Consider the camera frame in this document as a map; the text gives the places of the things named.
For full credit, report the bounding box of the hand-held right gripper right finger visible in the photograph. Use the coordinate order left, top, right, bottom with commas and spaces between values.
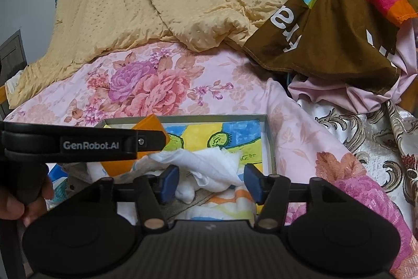
243, 164, 347, 231

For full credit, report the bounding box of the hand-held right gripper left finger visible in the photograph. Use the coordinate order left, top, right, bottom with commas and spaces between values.
77, 164, 181, 231

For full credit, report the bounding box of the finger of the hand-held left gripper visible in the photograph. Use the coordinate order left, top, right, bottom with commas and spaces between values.
136, 129, 169, 154

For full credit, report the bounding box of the orange sheet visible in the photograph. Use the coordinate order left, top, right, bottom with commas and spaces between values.
101, 115, 169, 177

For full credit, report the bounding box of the shallow grey box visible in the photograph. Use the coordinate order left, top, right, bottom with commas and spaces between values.
93, 115, 278, 224

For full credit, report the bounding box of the person's left hand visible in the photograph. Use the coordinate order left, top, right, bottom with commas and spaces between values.
0, 174, 55, 228

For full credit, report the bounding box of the cartoon print towel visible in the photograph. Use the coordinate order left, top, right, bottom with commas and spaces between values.
47, 120, 265, 211

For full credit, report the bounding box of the white cloth bundle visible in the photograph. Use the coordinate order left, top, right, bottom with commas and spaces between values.
5, 70, 23, 93

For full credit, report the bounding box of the pink floral bedsheet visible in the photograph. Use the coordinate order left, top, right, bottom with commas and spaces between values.
3, 42, 418, 279

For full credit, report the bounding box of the grey panelled door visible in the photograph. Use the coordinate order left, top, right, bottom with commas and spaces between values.
0, 30, 28, 70

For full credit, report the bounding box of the ornate satin quilt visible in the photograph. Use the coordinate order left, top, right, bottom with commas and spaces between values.
295, 93, 418, 188

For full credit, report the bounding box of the lilac cloth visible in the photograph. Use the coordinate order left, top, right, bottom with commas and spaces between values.
287, 18, 418, 110

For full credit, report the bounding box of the brown multicolour printed cloth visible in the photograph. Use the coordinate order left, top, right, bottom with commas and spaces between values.
243, 0, 418, 95

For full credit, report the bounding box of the wooden bed frame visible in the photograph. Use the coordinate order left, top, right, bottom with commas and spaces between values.
0, 84, 9, 119

